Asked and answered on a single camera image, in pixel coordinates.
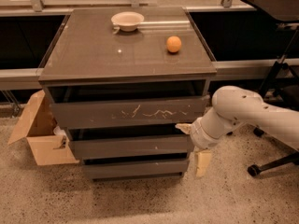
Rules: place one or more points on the grey drawer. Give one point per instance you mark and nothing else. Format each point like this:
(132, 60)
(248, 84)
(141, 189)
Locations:
(136, 166)
(131, 141)
(128, 104)

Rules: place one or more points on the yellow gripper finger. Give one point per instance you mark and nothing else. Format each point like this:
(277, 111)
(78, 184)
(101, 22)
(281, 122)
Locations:
(184, 127)
(202, 160)

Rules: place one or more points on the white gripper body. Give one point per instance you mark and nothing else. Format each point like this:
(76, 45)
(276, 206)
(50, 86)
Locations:
(198, 136)

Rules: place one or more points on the white bowl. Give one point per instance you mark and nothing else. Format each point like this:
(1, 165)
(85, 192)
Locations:
(127, 21)

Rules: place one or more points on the black side table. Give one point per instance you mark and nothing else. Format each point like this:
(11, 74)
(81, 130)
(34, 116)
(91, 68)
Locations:
(285, 13)

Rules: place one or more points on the open cardboard box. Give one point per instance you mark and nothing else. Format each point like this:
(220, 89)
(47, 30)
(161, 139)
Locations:
(38, 126)

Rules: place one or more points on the metal window railing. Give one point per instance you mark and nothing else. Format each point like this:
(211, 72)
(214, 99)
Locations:
(240, 41)

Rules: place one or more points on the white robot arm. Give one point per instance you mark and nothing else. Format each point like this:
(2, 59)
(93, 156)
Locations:
(231, 108)

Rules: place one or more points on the grey top drawer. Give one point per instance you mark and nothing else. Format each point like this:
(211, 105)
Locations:
(128, 104)

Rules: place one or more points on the orange fruit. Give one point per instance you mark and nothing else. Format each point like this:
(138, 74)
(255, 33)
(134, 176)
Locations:
(173, 44)

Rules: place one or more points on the grey bottom drawer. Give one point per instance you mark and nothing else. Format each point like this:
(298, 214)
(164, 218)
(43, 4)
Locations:
(136, 166)

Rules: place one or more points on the black office chair base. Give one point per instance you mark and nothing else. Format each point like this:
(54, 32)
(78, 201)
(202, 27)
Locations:
(273, 153)

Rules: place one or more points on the grey drawer cabinet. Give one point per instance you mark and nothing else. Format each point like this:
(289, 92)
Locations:
(91, 50)

